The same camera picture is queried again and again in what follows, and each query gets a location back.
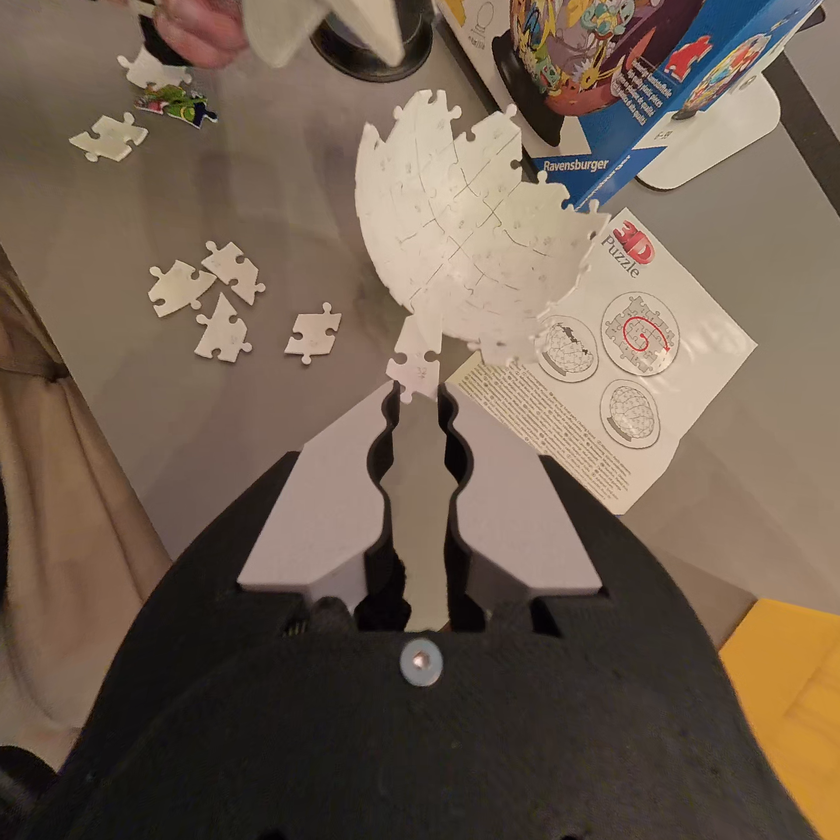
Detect partly built puzzle ball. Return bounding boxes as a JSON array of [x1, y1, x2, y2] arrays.
[[354, 88, 611, 368]]

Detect white instruction leaflet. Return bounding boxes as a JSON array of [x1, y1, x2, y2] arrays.
[[446, 209, 759, 516]]

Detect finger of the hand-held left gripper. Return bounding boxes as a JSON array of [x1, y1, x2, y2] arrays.
[[243, 0, 330, 70], [325, 0, 408, 68]]

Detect yellow box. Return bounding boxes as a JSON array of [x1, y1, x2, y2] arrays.
[[718, 598, 840, 840]]

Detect black ball stand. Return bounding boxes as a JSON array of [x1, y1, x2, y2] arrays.
[[308, 0, 435, 85]]

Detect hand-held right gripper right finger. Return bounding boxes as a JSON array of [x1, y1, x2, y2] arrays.
[[436, 382, 603, 634]]

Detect colourful puzzle piece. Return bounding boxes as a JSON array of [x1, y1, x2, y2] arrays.
[[134, 84, 219, 130]]

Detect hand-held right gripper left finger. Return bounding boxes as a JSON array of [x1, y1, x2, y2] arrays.
[[236, 379, 411, 631]]

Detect beige trousers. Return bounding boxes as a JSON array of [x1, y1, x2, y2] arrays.
[[0, 243, 172, 769]]

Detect blue puzzle box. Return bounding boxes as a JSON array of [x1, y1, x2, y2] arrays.
[[436, 0, 824, 211]]

